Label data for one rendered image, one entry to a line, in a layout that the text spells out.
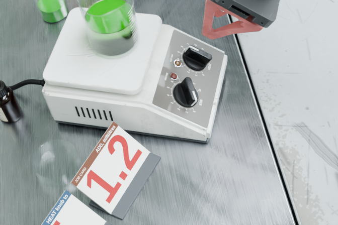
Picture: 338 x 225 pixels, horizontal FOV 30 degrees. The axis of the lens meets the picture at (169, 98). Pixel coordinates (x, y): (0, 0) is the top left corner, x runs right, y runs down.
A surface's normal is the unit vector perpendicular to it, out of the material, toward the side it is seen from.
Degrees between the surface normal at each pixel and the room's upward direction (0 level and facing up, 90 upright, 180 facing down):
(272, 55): 0
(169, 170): 0
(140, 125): 90
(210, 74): 30
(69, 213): 40
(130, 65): 0
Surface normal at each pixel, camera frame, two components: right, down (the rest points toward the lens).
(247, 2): 0.42, -0.44
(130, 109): -0.22, 0.79
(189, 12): -0.09, -0.60
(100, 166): 0.49, -0.25
